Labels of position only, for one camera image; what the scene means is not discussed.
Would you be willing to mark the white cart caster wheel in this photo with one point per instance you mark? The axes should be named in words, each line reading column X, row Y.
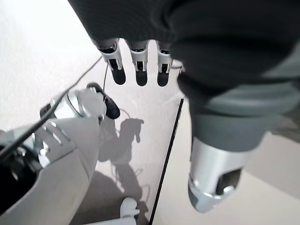
column 130, row 207

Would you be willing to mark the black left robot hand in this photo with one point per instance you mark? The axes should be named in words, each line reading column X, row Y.
column 211, row 47

